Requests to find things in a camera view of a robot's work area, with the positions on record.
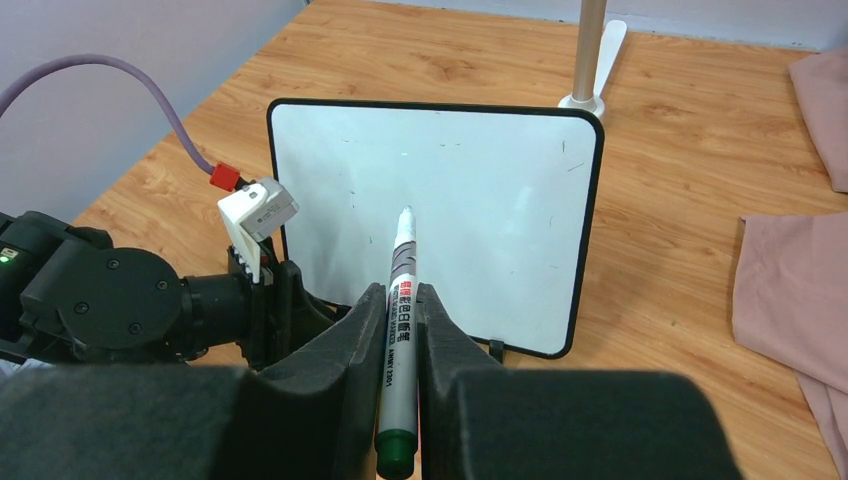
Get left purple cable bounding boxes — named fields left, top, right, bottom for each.
left=0, top=53, right=243, bottom=193

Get pink shorts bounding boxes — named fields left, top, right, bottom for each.
left=732, top=47, right=847, bottom=478

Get white rack foot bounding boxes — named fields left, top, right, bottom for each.
left=558, top=19, right=628, bottom=120

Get green whiteboard marker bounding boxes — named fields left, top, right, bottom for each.
left=374, top=206, right=418, bottom=479

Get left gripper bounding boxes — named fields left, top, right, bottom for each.
left=227, top=247, right=352, bottom=371

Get clothes rack pole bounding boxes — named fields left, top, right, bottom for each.
left=571, top=0, right=607, bottom=104

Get white whiteboard black frame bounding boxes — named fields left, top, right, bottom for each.
left=267, top=98, right=605, bottom=359

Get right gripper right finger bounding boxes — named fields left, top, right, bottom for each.
left=418, top=284, right=742, bottom=479

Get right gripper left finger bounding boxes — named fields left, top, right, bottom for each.
left=1, top=284, right=386, bottom=479

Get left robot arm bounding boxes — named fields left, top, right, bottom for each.
left=1, top=211, right=347, bottom=371

